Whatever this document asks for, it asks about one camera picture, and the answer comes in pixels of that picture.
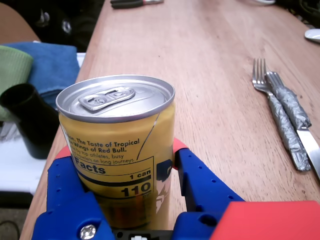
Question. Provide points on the blue gripper finger with pink tip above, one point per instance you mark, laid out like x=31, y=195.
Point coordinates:
x=200, y=190
x=67, y=207

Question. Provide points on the yellow energy drink can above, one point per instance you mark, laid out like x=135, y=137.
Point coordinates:
x=112, y=150

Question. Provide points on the black cup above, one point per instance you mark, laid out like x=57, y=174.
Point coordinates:
x=32, y=125

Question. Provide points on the silver table knife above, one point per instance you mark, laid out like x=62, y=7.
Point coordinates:
x=311, y=147

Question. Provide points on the fork with short tape wrap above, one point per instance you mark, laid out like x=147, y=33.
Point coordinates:
x=290, y=100

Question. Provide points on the blue cloth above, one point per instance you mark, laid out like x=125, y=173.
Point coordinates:
x=55, y=67

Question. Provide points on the green cloth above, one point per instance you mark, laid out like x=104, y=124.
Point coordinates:
x=12, y=67

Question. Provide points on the brown chair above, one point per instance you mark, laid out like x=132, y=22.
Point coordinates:
x=12, y=25

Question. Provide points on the white computer mouse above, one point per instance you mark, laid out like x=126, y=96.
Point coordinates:
x=313, y=35

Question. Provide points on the black bag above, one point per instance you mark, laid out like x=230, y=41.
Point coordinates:
x=75, y=15

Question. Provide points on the red wrist camera mount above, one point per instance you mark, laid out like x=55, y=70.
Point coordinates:
x=270, y=222

